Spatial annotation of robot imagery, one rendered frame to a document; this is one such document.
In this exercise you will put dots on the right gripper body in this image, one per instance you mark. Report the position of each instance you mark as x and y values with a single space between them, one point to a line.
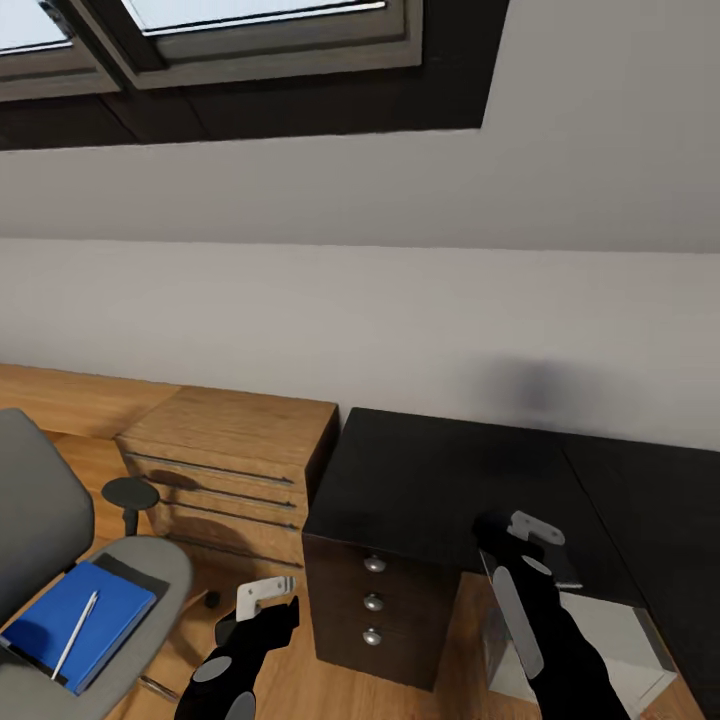
493 539

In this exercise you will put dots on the notebook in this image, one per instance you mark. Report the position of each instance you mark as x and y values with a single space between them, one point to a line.
554 559

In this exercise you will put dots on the folder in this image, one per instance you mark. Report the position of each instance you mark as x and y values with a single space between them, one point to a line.
40 635

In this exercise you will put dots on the swivel chair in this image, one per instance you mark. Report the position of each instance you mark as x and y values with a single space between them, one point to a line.
47 522

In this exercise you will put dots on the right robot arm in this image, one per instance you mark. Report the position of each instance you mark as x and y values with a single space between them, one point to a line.
565 671

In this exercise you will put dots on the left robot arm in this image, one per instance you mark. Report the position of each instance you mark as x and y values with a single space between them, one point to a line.
221 689

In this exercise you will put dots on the pen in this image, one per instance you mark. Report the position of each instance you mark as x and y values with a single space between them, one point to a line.
67 649

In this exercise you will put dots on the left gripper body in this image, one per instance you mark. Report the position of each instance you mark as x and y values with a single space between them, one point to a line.
270 628

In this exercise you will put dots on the mouse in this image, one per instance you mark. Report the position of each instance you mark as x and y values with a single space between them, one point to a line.
494 515

